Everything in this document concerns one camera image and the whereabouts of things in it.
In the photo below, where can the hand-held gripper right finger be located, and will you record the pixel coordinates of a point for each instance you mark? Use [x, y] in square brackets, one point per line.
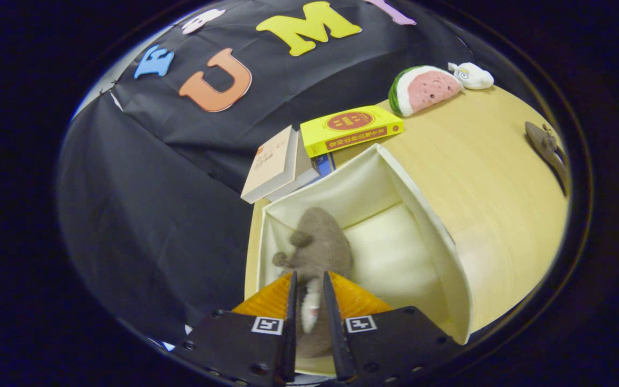
[333, 333]

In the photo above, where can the yellow book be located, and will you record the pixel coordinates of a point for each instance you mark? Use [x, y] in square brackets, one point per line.
[350, 129]

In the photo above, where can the brown fuzzy shoe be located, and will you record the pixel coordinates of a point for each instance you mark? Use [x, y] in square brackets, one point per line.
[320, 242]
[548, 150]

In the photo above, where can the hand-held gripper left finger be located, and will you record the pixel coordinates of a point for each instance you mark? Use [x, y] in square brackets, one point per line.
[290, 333]

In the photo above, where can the white plush toy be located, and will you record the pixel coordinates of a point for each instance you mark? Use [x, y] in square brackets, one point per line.
[473, 75]

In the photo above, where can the beige book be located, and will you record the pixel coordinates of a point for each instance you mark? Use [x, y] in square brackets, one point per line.
[272, 161]

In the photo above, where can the blue book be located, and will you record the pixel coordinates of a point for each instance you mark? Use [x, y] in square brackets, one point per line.
[324, 164]

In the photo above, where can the beige fabric storage box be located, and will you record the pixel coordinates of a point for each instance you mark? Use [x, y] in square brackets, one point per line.
[395, 252]

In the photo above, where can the watermelon slice plush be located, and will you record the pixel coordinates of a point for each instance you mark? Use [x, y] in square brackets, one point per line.
[427, 88]

